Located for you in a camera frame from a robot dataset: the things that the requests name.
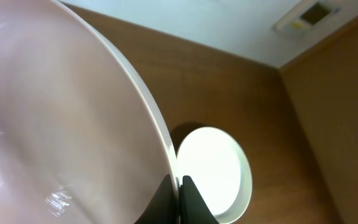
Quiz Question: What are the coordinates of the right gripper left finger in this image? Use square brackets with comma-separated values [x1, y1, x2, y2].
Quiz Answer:
[135, 175, 177, 224]

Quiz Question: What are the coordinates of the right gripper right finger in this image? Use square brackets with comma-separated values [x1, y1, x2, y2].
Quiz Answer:
[180, 175, 219, 224]

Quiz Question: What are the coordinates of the white plate bottom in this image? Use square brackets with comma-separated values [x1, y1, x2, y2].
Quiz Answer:
[177, 126, 253, 224]

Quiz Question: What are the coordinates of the white plate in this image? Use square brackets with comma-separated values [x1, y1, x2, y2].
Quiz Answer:
[177, 126, 253, 224]
[0, 1, 179, 224]

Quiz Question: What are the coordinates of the white plate top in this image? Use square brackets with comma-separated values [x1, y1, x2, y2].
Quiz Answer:
[0, 1, 179, 224]

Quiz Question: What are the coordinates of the white wall socket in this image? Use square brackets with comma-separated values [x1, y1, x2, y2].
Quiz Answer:
[273, 0, 358, 36]

